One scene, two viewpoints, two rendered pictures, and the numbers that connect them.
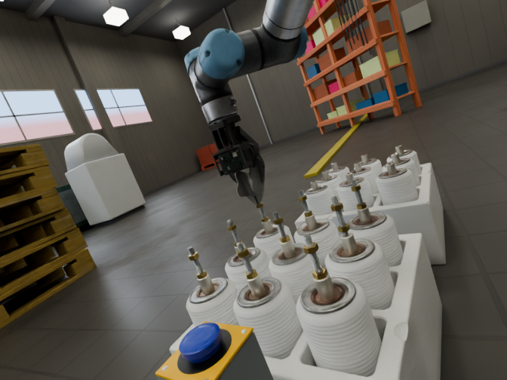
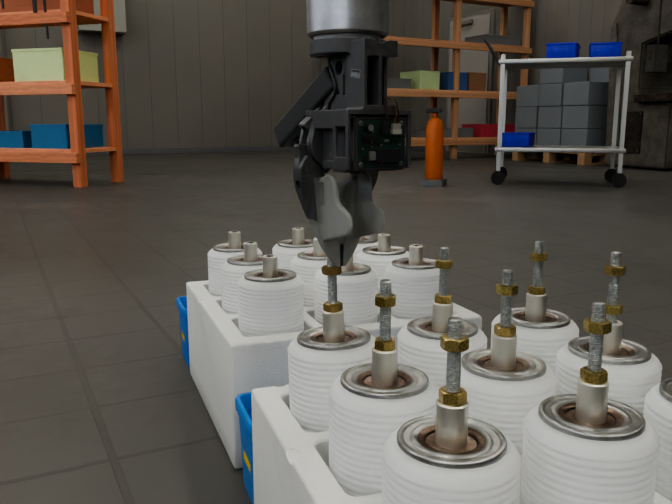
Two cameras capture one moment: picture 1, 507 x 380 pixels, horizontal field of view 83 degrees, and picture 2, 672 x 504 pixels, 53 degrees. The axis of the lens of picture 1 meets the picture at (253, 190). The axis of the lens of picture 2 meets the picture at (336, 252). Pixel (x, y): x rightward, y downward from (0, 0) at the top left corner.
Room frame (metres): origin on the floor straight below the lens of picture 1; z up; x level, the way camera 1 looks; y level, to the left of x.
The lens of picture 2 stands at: (0.33, 0.55, 0.47)
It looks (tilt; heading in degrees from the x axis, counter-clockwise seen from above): 11 degrees down; 303
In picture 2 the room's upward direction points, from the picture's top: straight up
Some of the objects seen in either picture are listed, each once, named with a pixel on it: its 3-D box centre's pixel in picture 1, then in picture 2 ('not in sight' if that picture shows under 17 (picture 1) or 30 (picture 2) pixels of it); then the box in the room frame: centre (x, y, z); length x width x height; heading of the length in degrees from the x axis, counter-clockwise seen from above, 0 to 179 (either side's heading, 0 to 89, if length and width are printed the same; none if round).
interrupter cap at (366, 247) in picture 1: (351, 250); (608, 350); (0.45, -0.12, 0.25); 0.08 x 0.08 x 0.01
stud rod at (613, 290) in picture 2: (340, 218); (613, 290); (0.45, -0.12, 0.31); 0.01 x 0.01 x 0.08
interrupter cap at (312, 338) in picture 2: (269, 231); (333, 338); (0.69, 0.00, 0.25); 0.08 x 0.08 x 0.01
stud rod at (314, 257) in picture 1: (315, 262); not in sight; (0.36, -0.04, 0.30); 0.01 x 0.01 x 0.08
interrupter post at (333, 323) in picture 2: (268, 226); (333, 326); (0.69, 0.00, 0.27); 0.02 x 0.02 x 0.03
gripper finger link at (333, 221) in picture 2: (244, 190); (336, 222); (0.68, 0.02, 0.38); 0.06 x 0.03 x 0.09; 156
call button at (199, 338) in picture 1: (202, 344); not in sight; (0.25, 0.10, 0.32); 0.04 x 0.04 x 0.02
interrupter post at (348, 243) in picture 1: (348, 243); (609, 338); (0.45, -0.12, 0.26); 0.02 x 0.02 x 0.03
